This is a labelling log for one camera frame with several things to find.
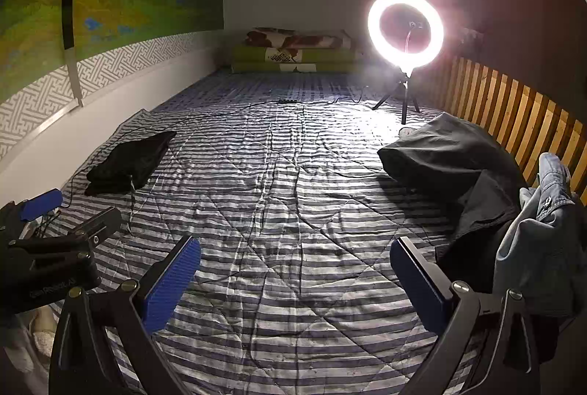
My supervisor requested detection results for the striped quilt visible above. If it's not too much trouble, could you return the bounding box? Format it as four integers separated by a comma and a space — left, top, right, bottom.
46, 71, 528, 395

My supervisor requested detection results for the black and white hanging strip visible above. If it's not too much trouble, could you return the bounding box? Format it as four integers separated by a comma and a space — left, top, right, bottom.
62, 0, 89, 109

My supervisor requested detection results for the white cloth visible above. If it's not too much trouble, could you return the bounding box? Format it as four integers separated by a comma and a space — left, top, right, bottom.
0, 307, 59, 395

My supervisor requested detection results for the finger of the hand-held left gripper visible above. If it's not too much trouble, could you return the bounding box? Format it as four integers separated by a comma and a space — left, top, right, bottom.
9, 207, 124, 256
0, 188, 64, 240

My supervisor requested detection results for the ring light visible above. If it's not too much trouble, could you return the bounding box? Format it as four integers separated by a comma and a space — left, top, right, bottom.
367, 0, 445, 70

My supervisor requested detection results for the stack of green pillows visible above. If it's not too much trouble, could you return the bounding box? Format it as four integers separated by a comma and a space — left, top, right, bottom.
244, 28, 354, 50

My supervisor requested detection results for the black tripod stand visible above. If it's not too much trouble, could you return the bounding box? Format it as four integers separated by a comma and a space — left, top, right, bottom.
372, 67, 422, 125

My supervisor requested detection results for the folded black garment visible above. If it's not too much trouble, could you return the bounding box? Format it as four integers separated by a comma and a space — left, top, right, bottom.
85, 130, 178, 196

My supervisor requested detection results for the black garment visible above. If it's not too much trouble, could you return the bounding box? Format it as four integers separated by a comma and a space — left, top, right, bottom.
85, 130, 178, 196
377, 112, 535, 286

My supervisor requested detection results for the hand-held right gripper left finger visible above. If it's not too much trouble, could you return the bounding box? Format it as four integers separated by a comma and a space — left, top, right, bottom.
48, 234, 203, 395

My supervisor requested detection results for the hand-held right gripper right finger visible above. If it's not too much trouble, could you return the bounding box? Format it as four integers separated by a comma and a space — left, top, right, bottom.
390, 236, 539, 395

